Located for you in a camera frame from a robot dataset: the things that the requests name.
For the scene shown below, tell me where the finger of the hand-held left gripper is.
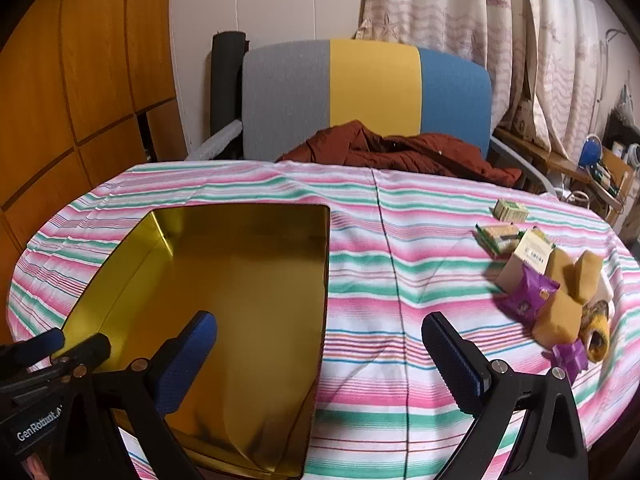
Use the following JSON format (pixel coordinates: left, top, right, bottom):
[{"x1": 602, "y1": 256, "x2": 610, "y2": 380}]
[
  {"x1": 0, "y1": 329, "x2": 67, "y2": 368},
  {"x1": 50, "y1": 333, "x2": 112, "y2": 372}
]

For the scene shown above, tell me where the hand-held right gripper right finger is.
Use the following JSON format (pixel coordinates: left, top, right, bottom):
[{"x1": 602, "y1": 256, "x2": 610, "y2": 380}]
[{"x1": 421, "y1": 312, "x2": 590, "y2": 480}]

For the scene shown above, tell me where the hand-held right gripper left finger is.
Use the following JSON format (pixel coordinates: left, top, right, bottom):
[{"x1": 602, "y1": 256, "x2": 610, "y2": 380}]
[{"x1": 47, "y1": 311, "x2": 218, "y2": 480}]

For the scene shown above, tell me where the gold tin box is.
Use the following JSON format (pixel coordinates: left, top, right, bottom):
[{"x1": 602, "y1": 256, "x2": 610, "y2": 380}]
[{"x1": 62, "y1": 204, "x2": 332, "y2": 478}]

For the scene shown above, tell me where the large purple snack packet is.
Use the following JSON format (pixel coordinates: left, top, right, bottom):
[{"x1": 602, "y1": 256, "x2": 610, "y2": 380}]
[{"x1": 495, "y1": 265, "x2": 561, "y2": 322}]

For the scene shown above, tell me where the yellow-brown pastry packet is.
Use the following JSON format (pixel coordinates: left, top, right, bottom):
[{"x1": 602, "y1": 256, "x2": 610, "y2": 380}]
[
  {"x1": 545, "y1": 249, "x2": 576, "y2": 291},
  {"x1": 572, "y1": 252, "x2": 603, "y2": 306},
  {"x1": 531, "y1": 291, "x2": 583, "y2": 348}
]

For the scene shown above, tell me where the small purple packet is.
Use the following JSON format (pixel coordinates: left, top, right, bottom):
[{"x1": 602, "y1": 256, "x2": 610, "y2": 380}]
[{"x1": 550, "y1": 340, "x2": 590, "y2": 381}]

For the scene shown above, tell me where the beige paper box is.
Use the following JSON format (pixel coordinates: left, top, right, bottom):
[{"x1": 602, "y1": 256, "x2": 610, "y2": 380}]
[{"x1": 496, "y1": 227, "x2": 556, "y2": 293}]

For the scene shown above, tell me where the yellow round patterned packet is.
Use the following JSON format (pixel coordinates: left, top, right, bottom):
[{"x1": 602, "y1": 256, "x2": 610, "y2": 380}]
[{"x1": 580, "y1": 300, "x2": 613, "y2": 363}]

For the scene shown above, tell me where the striped tablecloth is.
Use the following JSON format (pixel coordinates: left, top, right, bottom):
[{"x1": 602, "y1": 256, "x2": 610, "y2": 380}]
[{"x1": 5, "y1": 160, "x2": 640, "y2": 480}]

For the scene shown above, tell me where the yellow green snack packet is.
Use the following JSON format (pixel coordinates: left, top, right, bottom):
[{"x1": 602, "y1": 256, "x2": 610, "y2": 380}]
[{"x1": 475, "y1": 222, "x2": 521, "y2": 243}]

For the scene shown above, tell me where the small green box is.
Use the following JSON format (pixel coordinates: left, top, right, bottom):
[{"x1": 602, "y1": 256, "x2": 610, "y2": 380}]
[{"x1": 494, "y1": 199, "x2": 530, "y2": 223}]

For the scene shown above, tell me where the brown jacket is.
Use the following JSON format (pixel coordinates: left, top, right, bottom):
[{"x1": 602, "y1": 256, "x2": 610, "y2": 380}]
[{"x1": 276, "y1": 120, "x2": 523, "y2": 188}]

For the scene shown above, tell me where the wooden side table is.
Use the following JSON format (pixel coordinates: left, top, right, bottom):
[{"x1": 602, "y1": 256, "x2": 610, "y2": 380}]
[{"x1": 492, "y1": 127, "x2": 626, "y2": 211}]

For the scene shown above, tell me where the blue mug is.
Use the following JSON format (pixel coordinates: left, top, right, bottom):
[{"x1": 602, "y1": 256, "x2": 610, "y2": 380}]
[{"x1": 579, "y1": 134, "x2": 606, "y2": 168}]

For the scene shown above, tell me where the cardboard box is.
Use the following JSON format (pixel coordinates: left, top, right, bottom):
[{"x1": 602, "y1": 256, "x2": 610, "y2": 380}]
[{"x1": 597, "y1": 147, "x2": 636, "y2": 196}]

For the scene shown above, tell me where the black foam roll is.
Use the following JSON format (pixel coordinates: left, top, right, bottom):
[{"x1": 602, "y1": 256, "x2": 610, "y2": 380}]
[{"x1": 210, "y1": 30, "x2": 249, "y2": 133}]

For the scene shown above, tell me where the wooden wardrobe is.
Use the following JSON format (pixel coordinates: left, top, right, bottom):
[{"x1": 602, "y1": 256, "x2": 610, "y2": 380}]
[{"x1": 0, "y1": 0, "x2": 190, "y2": 341}]

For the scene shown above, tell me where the black shelf unit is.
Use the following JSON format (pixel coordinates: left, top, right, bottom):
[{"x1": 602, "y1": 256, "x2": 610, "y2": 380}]
[{"x1": 605, "y1": 110, "x2": 640, "y2": 151}]

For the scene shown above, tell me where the grey yellow blue chair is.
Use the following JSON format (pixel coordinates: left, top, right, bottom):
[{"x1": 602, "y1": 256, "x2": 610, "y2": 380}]
[{"x1": 185, "y1": 39, "x2": 556, "y2": 196}]

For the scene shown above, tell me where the patterned beige curtain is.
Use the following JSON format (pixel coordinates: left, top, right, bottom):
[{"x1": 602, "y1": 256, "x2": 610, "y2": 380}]
[{"x1": 356, "y1": 0, "x2": 616, "y2": 156}]

